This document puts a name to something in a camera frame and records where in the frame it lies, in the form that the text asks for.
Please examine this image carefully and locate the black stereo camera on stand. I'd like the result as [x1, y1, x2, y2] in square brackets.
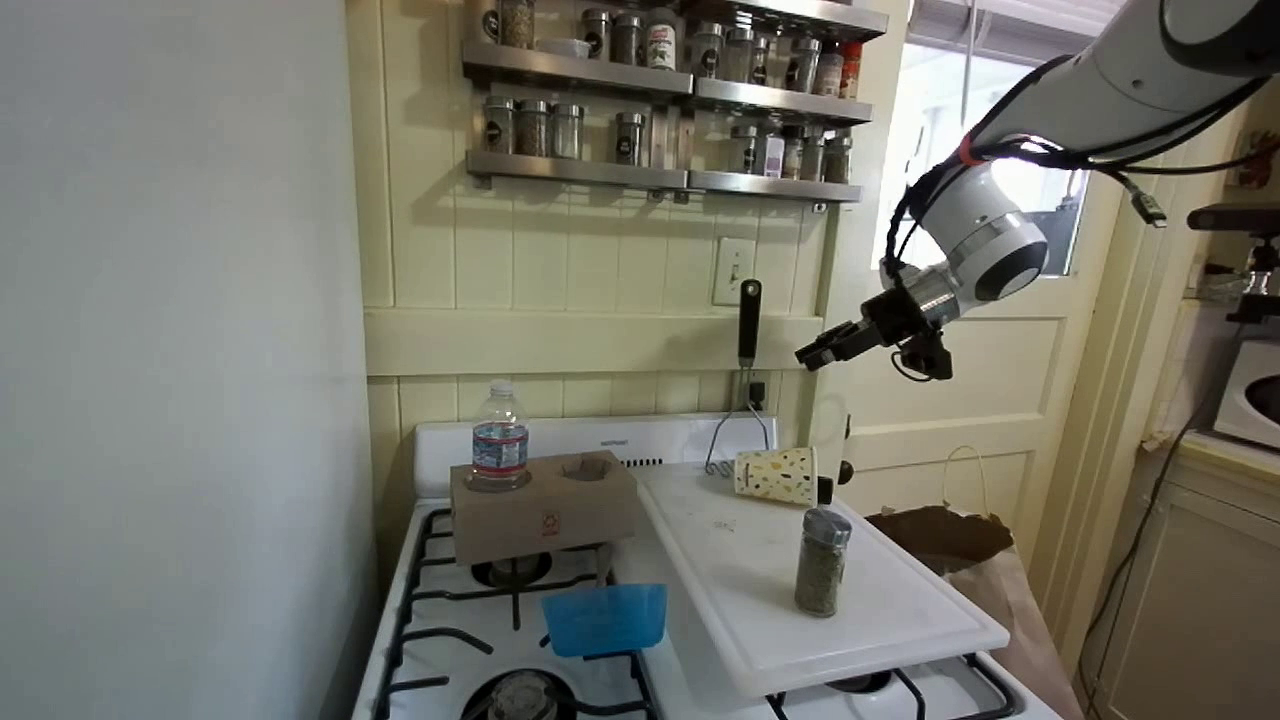
[1182, 197, 1280, 331]

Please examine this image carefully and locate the blue plastic cup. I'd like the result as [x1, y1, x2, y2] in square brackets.
[541, 582, 672, 665]

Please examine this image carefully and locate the brown cardboard box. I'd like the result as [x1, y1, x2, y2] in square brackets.
[446, 448, 642, 567]

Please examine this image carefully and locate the metal spice shelf with brackets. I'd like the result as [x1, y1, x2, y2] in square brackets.
[459, 150, 869, 208]

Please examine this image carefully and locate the white gas stove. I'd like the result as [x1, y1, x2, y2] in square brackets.
[347, 413, 1071, 720]

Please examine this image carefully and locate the dark label spice jar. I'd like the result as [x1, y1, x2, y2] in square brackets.
[791, 126, 828, 186]

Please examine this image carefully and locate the black handled wire potato masher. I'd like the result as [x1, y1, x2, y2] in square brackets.
[701, 276, 778, 479]

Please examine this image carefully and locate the cream kitchen cabinet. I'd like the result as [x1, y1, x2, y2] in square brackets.
[1082, 429, 1280, 720]

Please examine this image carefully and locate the white light switch plate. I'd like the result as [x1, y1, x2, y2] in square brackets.
[709, 233, 760, 314]

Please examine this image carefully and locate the clear plastic water bottle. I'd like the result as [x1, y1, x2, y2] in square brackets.
[467, 382, 534, 497]

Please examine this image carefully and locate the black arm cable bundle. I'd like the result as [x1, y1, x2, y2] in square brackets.
[878, 73, 1280, 276]

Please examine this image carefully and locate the white cutting board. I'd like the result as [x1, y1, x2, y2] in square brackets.
[633, 461, 1015, 701]

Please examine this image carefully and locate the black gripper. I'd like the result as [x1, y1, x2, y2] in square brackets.
[791, 276, 968, 376]

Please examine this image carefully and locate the brown paper bag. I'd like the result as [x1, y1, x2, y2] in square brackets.
[862, 499, 1088, 720]

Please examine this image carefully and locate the black stove burner grate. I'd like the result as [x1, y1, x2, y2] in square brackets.
[763, 650, 1031, 720]
[369, 499, 667, 720]

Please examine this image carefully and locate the white microwave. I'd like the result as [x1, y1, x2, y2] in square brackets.
[1207, 338, 1280, 456]

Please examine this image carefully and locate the white refrigerator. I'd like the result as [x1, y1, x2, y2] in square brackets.
[0, 0, 382, 720]

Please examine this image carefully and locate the white label spice jar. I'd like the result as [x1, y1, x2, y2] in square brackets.
[760, 118, 799, 179]

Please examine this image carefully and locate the clear spice grinder jar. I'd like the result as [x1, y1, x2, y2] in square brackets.
[791, 506, 855, 622]

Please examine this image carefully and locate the bright window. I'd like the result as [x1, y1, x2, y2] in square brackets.
[874, 38, 1093, 282]

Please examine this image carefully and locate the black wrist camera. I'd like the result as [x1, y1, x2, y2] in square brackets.
[895, 324, 960, 388]

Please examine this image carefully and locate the large glass spice jar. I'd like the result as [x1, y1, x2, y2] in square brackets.
[820, 129, 855, 189]

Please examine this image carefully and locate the small glass spice jar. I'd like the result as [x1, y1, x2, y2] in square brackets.
[608, 110, 652, 174]
[727, 118, 769, 179]
[549, 101, 593, 165]

